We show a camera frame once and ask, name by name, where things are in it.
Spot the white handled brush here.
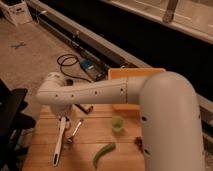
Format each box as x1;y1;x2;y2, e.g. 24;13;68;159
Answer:
52;117;68;167

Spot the green plastic cup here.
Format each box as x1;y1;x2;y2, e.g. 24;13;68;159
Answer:
111;116;124;133

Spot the black cable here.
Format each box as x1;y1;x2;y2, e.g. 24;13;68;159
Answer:
56;53;92;83

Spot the green pepper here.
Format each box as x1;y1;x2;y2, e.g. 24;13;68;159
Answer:
93;143;116;168

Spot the white cardboard box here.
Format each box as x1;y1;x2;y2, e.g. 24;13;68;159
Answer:
0;0;32;26

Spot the bunch of dark grapes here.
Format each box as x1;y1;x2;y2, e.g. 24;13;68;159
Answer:
134;137;143;148

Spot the black chair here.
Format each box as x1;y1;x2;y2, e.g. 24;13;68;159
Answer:
0;79;36;171

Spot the metal fork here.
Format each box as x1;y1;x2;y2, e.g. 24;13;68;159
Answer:
66;118;84;145

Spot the yellow plastic bin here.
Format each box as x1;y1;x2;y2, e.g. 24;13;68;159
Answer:
108;68;165;111

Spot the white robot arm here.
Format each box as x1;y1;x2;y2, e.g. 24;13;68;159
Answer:
36;71;205;171

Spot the dark metal cup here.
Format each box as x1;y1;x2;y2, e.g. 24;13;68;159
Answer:
66;79;74;86

